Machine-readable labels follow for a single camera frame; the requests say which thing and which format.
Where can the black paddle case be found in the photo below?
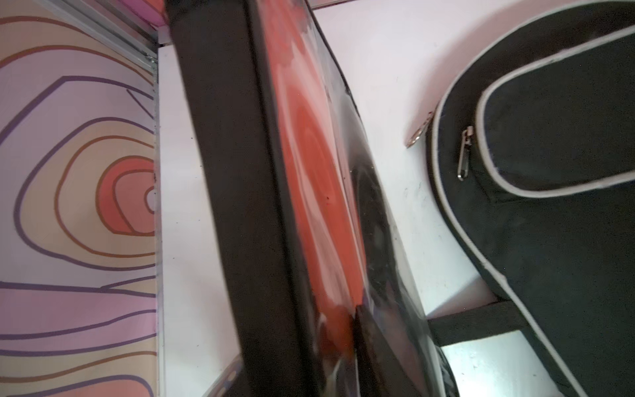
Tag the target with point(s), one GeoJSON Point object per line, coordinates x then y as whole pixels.
{"type": "Point", "coordinates": [530, 154]}

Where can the clear packaged red paddle set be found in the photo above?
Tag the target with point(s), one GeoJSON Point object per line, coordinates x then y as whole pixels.
{"type": "Point", "coordinates": [322, 295]}

